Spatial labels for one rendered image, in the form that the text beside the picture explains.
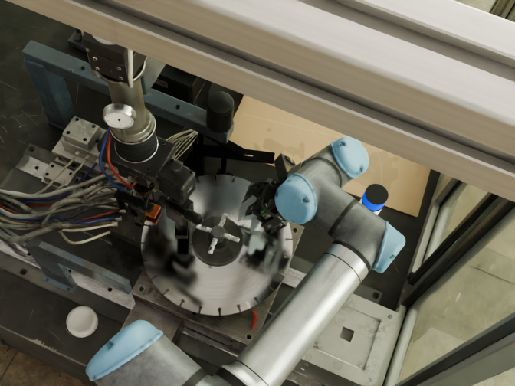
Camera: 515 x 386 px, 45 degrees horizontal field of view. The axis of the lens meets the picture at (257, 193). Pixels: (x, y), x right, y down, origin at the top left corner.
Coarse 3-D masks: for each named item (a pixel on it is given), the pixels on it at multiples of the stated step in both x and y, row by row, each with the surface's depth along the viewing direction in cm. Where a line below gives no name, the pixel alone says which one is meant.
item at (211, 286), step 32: (192, 192) 141; (224, 192) 141; (160, 224) 136; (192, 224) 137; (288, 224) 139; (160, 256) 133; (192, 256) 134; (256, 256) 135; (288, 256) 135; (160, 288) 130; (192, 288) 131; (224, 288) 131; (256, 288) 132
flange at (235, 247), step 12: (216, 216) 137; (228, 228) 136; (192, 240) 134; (204, 240) 134; (228, 240) 135; (240, 240) 135; (204, 252) 133; (216, 252) 133; (228, 252) 134; (216, 264) 133
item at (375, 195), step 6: (372, 186) 121; (378, 186) 121; (366, 192) 120; (372, 192) 120; (378, 192) 120; (384, 192) 120; (366, 198) 120; (372, 198) 120; (378, 198) 120; (384, 198) 120; (366, 204) 121; (372, 204) 120; (378, 204) 119; (372, 210) 122; (378, 210) 122
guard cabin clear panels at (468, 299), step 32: (480, 0) 186; (480, 192) 125; (448, 224) 142; (512, 224) 95; (480, 256) 105; (512, 256) 89; (448, 288) 118; (480, 288) 98; (512, 288) 83; (416, 320) 134; (448, 320) 108; (480, 320) 91; (416, 352) 122; (384, 384) 140; (480, 384) 80; (512, 384) 70
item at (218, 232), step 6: (222, 216) 133; (222, 222) 132; (198, 228) 132; (204, 228) 132; (210, 228) 132; (216, 228) 131; (222, 228) 131; (216, 234) 131; (222, 234) 131; (228, 234) 131; (216, 240) 131; (234, 240) 131; (210, 246) 130; (210, 252) 129
